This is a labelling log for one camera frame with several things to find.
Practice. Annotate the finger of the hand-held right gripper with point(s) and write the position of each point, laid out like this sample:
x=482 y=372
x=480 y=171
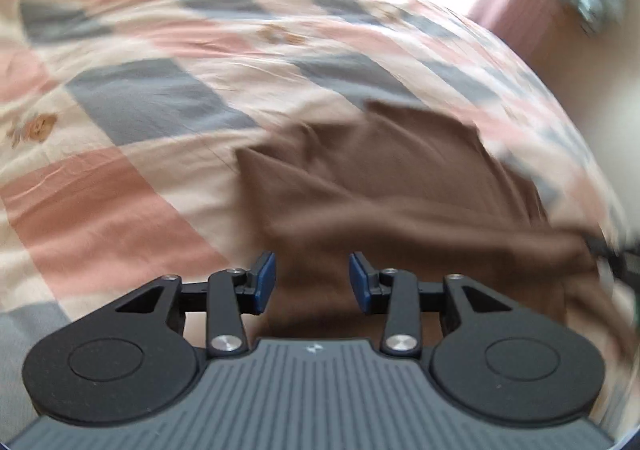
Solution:
x=625 y=262

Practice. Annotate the brown garment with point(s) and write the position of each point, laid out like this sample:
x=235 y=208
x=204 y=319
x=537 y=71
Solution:
x=400 y=190

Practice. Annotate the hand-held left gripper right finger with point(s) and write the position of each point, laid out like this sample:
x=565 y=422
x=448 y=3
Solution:
x=360 y=282

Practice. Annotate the checkered bear print blanket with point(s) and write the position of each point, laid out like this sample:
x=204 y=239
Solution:
x=150 y=80

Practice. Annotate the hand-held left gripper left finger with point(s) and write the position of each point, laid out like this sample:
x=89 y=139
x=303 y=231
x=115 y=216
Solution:
x=264 y=282

